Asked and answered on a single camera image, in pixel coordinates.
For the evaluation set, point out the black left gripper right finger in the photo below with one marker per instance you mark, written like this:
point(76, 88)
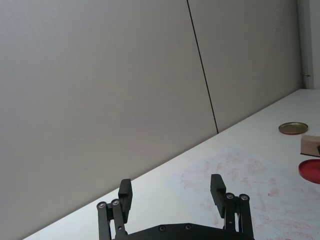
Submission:
point(222, 197)

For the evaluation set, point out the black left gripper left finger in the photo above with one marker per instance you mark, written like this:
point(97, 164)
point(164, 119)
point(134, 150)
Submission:
point(125, 200)

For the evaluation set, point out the red round lid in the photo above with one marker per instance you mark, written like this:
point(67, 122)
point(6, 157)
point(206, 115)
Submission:
point(310, 171)

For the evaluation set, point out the gold round metal lid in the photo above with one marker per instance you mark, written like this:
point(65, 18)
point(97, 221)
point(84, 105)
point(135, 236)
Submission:
point(293, 128)

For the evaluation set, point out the tan cardboard box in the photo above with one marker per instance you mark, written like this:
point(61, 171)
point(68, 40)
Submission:
point(310, 145)

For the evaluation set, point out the small metal wall fitting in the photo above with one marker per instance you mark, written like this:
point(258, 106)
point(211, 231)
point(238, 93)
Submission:
point(305, 75)

